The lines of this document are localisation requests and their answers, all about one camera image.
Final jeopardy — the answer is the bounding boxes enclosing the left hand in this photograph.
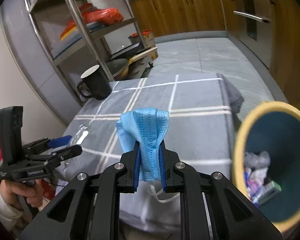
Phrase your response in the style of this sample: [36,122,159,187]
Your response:
[0,179,43,210]

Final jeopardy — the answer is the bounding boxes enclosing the blue face mask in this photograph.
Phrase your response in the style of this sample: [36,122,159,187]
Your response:
[115,107,180,203]

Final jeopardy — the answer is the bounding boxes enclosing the grey checked table cloth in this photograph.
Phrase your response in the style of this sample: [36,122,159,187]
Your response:
[57,73,244,233]

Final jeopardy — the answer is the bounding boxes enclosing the stainless oven with handles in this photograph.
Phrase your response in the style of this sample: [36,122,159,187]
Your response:
[233,0,273,68]

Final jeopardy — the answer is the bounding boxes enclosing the silver foil pouch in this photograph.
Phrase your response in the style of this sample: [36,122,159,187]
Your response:
[67,125,89,146]

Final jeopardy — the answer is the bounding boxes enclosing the red plastic bag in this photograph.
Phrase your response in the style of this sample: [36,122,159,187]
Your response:
[60,3,124,41]

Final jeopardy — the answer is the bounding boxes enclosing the wooden kitchen cabinets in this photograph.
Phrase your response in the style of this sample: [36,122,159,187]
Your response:
[129,0,300,110]

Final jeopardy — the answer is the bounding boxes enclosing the dark pan with wooden handle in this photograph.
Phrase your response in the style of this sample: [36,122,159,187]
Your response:
[106,46,158,81]

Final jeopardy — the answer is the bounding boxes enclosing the yellow rimmed teal trash bin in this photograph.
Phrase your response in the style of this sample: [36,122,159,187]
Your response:
[231,101,300,233]

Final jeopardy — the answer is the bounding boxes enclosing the trash pieces inside bin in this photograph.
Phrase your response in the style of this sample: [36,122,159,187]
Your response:
[244,151,281,207]

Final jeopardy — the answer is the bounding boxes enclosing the metal shelf rack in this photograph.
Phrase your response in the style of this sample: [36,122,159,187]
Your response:
[25,0,153,105]

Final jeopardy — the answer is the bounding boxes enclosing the black mug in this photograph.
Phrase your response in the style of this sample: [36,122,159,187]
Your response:
[77,64,112,100]

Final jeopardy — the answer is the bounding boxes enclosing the red lidded bucket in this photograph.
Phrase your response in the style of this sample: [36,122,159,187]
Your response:
[128,29,156,49]

